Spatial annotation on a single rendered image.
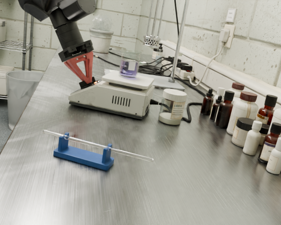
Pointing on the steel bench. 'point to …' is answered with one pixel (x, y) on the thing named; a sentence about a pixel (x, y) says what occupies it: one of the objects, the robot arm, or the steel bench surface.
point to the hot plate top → (141, 84)
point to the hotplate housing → (115, 99)
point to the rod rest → (84, 155)
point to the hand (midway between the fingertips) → (87, 80)
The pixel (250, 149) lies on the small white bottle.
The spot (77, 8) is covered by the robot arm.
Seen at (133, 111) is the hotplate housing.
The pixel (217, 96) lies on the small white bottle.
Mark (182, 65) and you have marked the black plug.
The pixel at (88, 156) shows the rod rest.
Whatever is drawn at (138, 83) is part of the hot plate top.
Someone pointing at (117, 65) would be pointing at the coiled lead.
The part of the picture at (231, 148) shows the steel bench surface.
